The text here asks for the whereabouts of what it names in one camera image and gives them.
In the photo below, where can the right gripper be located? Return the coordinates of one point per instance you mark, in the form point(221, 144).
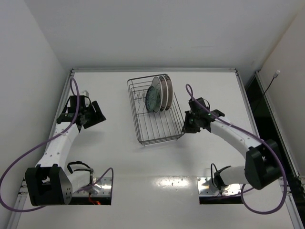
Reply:
point(191, 122)

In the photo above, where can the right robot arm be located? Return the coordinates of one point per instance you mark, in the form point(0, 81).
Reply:
point(261, 161)

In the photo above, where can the white plate dark rim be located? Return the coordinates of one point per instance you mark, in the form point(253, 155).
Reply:
point(156, 83)

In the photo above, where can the metal base plate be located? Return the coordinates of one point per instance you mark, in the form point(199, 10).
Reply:
point(102, 189)
point(207, 190)

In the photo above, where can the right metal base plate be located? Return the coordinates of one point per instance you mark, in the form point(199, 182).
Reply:
point(207, 190)

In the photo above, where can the blue floral green plate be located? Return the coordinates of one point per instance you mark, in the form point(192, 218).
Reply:
point(151, 99)

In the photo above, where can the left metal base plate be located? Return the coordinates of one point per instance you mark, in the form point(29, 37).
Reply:
point(102, 189)

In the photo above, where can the aluminium table frame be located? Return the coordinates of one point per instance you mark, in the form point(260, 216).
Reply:
point(155, 186)

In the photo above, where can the wire dish rack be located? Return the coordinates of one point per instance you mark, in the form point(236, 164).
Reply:
point(151, 127)

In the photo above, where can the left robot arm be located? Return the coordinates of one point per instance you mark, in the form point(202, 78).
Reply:
point(52, 181)

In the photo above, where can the black cable white plug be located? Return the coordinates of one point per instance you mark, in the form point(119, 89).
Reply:
point(275, 75)

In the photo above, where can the red green rimmed plate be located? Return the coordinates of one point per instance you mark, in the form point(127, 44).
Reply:
point(170, 92)

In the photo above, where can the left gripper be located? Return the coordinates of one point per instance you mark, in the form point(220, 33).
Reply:
point(89, 117)

